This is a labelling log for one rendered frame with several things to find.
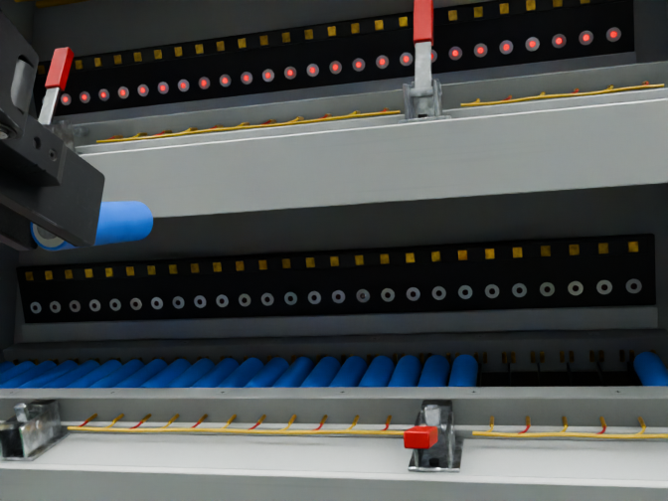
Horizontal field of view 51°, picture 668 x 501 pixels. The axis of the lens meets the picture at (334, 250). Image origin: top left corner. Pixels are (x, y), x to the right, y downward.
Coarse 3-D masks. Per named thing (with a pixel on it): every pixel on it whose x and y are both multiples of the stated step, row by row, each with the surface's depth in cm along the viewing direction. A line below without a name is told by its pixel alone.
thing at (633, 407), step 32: (0, 416) 50; (64, 416) 49; (96, 416) 48; (128, 416) 48; (160, 416) 47; (192, 416) 47; (224, 416) 46; (256, 416) 45; (288, 416) 45; (320, 416) 44; (352, 416) 44; (384, 416) 43; (416, 416) 43; (480, 416) 42; (512, 416) 42; (544, 416) 41; (576, 416) 41; (608, 416) 40; (640, 416) 40
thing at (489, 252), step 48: (528, 240) 54; (576, 240) 52; (624, 240) 51; (48, 288) 64; (96, 288) 63; (144, 288) 62; (192, 288) 61; (240, 288) 60; (288, 288) 59; (336, 288) 58; (384, 288) 57; (432, 288) 56; (480, 288) 55; (528, 288) 54; (624, 288) 52
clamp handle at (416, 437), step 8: (432, 408) 39; (432, 416) 39; (432, 424) 39; (440, 424) 39; (408, 432) 33; (416, 432) 33; (424, 432) 32; (432, 432) 34; (440, 432) 38; (408, 440) 33; (416, 440) 32; (424, 440) 32; (432, 440) 34; (416, 448) 32; (424, 448) 32
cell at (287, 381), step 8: (296, 360) 53; (304, 360) 53; (288, 368) 52; (296, 368) 52; (304, 368) 52; (312, 368) 53; (288, 376) 50; (296, 376) 50; (304, 376) 51; (280, 384) 48; (288, 384) 49; (296, 384) 50
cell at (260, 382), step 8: (272, 360) 54; (280, 360) 54; (264, 368) 52; (272, 368) 52; (280, 368) 53; (256, 376) 51; (264, 376) 51; (272, 376) 51; (280, 376) 52; (248, 384) 49; (256, 384) 49; (264, 384) 50; (272, 384) 51
